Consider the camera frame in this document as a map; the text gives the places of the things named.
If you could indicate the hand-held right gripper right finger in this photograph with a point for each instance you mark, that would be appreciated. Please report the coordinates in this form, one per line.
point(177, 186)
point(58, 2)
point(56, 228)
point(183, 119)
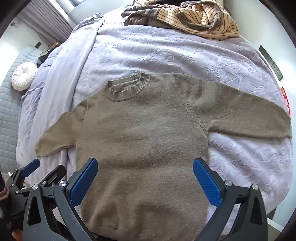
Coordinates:
point(207, 183)

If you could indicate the dark brown cloth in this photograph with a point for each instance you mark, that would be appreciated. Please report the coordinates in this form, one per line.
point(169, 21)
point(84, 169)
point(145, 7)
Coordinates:
point(138, 21)

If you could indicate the tan striped clothing pile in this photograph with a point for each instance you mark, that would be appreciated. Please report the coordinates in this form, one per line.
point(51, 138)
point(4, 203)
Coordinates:
point(148, 10)

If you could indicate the grey curtain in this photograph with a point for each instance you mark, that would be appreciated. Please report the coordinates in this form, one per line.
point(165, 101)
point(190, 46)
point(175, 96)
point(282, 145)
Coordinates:
point(50, 20)

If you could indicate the dark bedside clutter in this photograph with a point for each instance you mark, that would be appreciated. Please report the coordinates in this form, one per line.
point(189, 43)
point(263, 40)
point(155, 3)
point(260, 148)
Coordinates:
point(47, 52)

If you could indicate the white furniture panel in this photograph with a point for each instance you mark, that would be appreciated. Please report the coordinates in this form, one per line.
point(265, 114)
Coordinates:
point(274, 224)

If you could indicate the white round cushion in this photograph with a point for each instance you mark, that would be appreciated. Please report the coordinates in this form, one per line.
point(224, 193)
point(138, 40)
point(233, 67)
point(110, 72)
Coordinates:
point(24, 76)

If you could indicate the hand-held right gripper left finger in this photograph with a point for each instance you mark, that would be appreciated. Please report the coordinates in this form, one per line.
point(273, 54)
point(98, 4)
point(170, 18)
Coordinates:
point(83, 183)

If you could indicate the window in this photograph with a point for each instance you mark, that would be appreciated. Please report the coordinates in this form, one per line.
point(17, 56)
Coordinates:
point(77, 1)

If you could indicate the lavender embossed blanket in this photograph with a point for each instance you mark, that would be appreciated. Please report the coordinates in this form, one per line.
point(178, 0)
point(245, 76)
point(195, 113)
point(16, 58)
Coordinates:
point(161, 53)

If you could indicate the brown knitted sweater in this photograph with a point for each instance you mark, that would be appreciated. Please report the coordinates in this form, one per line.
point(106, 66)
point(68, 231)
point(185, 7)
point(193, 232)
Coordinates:
point(143, 143)

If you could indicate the beige striped garment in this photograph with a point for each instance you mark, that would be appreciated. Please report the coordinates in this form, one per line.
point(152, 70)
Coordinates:
point(168, 16)

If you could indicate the black wall switch panel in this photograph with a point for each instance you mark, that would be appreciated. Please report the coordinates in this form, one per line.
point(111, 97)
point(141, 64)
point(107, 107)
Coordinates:
point(270, 61)

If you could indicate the small dark wall switch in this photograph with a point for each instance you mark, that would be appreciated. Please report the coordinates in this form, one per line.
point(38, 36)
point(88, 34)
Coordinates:
point(38, 44)

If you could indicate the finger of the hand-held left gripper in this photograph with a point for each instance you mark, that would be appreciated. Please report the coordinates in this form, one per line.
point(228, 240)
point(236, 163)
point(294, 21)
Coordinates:
point(31, 167)
point(54, 173)

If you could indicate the red object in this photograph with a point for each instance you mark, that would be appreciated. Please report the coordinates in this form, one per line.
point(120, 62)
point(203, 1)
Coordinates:
point(286, 102)

